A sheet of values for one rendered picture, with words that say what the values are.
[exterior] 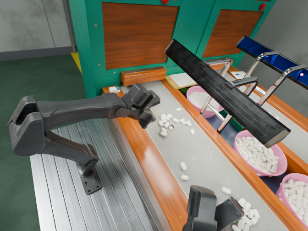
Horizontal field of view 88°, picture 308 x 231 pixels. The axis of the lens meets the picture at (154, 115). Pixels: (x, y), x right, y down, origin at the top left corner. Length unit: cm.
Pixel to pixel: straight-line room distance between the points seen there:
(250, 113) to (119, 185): 59
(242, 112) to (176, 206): 41
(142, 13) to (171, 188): 83
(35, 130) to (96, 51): 58
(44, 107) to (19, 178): 127
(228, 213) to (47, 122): 48
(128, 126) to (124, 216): 39
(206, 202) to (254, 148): 72
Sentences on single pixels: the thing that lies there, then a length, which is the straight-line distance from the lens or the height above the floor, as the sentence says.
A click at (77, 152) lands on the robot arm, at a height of 88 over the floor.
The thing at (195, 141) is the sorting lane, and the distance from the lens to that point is 89.
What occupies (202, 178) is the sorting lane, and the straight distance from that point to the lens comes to 79.
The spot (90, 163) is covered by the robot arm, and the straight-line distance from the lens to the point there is 69.
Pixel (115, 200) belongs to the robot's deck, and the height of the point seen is 67.
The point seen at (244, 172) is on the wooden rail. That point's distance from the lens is 89.
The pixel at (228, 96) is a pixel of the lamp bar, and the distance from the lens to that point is 64.
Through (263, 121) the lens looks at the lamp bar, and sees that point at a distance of 60.
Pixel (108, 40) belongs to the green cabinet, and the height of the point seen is 104.
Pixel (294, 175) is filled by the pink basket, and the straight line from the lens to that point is 107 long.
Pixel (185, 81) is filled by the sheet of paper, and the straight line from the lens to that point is 121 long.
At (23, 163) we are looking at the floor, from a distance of 177.
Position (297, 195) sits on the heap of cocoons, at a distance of 104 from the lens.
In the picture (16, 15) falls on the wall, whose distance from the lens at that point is 291.
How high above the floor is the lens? 140
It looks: 45 degrees down
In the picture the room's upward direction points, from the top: 13 degrees clockwise
